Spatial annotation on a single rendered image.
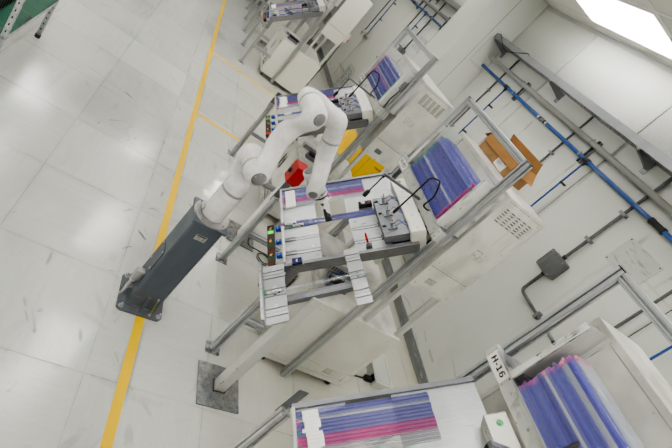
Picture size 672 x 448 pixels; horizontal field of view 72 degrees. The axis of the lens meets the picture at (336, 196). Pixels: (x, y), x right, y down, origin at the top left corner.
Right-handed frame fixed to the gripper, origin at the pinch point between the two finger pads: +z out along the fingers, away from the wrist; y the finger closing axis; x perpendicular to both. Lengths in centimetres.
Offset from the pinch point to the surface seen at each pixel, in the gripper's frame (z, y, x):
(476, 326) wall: 172, 28, -77
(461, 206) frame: 0, -23, -66
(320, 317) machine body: 52, -21, 22
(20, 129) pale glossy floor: -71, 79, 164
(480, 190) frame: -6, -23, -76
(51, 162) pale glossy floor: -51, 63, 152
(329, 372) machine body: 105, -21, 32
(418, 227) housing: 11.0, -16.4, -43.9
